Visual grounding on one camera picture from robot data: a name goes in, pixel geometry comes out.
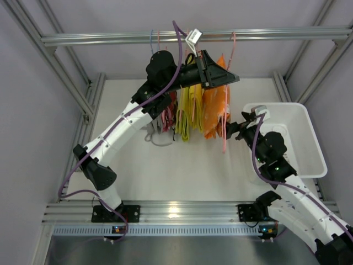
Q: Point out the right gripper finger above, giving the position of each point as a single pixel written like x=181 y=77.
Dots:
x=249 y=117
x=232 y=128

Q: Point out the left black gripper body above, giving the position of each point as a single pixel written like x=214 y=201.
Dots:
x=203 y=72

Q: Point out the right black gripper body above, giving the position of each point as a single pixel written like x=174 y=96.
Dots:
x=245 y=125

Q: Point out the pink hanger of orange trousers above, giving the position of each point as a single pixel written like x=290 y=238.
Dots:
x=225 y=117

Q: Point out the orange trousers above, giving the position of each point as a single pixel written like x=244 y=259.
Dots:
x=213 y=103

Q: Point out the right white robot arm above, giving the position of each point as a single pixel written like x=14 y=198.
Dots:
x=290 y=202

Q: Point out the yellow trousers right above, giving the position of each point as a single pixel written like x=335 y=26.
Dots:
x=198 y=122

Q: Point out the yellow-green trousers left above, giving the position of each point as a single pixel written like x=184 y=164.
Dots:
x=183 y=127

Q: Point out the pink camouflage trousers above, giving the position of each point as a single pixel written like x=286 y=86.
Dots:
x=169 y=115

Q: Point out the blue hanger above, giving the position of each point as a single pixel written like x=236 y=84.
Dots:
x=151 y=42

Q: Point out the white plastic basket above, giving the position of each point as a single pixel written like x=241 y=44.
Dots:
x=292 y=121

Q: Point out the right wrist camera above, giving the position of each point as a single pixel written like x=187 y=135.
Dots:
x=260 y=111

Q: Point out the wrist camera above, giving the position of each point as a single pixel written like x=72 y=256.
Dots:
x=260 y=111
x=192 y=40

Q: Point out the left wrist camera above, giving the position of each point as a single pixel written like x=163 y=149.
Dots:
x=192 y=40

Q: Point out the grey trousers with drawstring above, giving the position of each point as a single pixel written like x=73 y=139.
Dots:
x=156 y=128

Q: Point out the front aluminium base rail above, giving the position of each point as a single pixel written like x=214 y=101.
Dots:
x=151 y=212

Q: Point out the aluminium hanging rail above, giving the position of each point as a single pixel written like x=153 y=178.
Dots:
x=142 y=37

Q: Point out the slotted grey cable duct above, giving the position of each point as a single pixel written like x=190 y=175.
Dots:
x=158 y=230

